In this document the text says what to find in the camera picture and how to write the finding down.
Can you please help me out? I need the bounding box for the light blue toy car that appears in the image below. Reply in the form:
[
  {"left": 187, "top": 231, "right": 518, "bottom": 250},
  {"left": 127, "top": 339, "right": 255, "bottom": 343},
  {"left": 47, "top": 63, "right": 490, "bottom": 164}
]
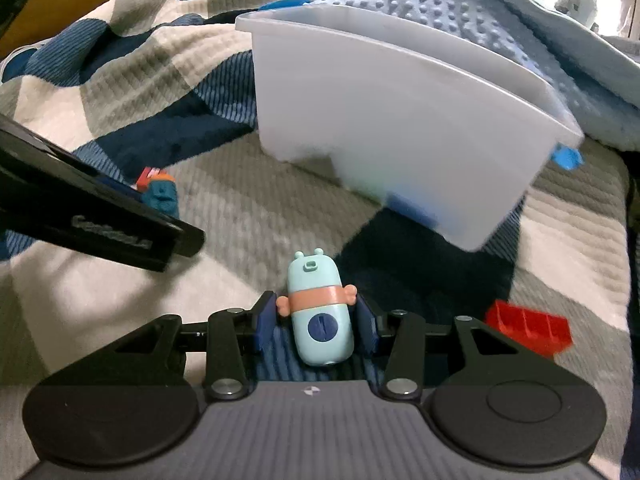
[{"left": 276, "top": 250, "right": 358, "bottom": 367}]

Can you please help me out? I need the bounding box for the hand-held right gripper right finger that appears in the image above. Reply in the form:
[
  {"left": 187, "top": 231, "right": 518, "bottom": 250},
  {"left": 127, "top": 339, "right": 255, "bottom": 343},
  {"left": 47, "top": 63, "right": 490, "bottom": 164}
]
[{"left": 355, "top": 294, "right": 548, "bottom": 401}]

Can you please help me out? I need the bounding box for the blue dotted blanket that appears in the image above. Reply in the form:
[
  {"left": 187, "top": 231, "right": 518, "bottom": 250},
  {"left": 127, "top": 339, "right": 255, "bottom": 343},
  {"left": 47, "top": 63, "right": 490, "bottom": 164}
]
[{"left": 257, "top": 0, "right": 640, "bottom": 171}]

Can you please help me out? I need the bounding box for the blue white plaid blanket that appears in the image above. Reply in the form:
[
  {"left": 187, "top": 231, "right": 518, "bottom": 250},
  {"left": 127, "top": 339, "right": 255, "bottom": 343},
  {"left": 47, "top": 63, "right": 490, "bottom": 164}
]
[{"left": 0, "top": 0, "right": 640, "bottom": 480}]

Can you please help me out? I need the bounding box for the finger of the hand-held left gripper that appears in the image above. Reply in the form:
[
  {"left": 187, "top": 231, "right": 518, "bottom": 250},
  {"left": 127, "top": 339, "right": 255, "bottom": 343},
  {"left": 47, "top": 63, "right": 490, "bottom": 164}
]
[{"left": 65, "top": 157, "right": 173, "bottom": 221}]

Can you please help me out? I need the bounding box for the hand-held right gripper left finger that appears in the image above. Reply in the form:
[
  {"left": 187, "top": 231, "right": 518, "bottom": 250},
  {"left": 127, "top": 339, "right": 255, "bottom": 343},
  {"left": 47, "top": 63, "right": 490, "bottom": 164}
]
[{"left": 65, "top": 290, "right": 278, "bottom": 401}]

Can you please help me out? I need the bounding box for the dark teal toy car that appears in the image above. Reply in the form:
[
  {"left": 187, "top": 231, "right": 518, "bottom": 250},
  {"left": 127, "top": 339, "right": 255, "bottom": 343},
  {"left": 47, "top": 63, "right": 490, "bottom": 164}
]
[{"left": 140, "top": 172, "right": 181, "bottom": 218}]

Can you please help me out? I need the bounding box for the white plastic container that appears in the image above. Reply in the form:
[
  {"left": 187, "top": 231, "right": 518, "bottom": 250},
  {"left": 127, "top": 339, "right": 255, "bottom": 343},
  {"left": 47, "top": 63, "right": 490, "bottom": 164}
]
[{"left": 235, "top": 2, "right": 585, "bottom": 252}]

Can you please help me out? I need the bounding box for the small red block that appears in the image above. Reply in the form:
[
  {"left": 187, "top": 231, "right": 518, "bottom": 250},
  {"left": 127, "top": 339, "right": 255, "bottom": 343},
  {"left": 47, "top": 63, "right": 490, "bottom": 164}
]
[{"left": 135, "top": 166, "right": 161, "bottom": 191}]

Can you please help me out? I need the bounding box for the wooden furniture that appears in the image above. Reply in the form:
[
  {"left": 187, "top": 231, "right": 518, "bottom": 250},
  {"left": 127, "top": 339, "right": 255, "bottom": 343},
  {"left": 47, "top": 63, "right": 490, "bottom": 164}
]
[{"left": 0, "top": 0, "right": 191, "bottom": 56}]

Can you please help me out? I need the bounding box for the red building brick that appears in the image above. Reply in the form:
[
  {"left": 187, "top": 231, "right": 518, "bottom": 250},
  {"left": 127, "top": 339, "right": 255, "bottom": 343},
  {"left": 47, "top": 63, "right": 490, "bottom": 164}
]
[{"left": 484, "top": 300, "right": 574, "bottom": 358}]

